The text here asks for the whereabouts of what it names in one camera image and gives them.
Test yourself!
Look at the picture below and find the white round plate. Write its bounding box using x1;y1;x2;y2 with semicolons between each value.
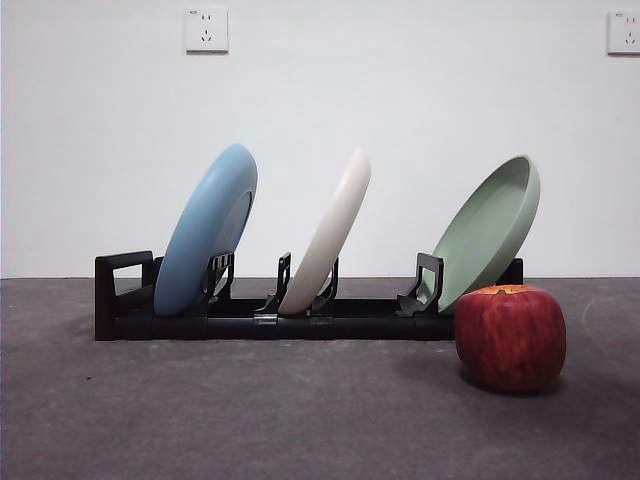
277;147;372;316

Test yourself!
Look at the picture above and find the red apple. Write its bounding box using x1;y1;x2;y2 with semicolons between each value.
454;283;567;393

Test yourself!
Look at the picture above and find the white wall socket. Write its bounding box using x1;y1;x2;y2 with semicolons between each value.
185;7;230;55
606;10;640;56

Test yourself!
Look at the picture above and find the black plate rack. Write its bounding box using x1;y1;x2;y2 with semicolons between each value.
94;249;525;343

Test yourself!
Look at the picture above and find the green round plate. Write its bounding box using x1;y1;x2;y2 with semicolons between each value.
430;154;542;316

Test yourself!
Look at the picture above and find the blue round plate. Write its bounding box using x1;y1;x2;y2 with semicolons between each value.
153;143;259;318

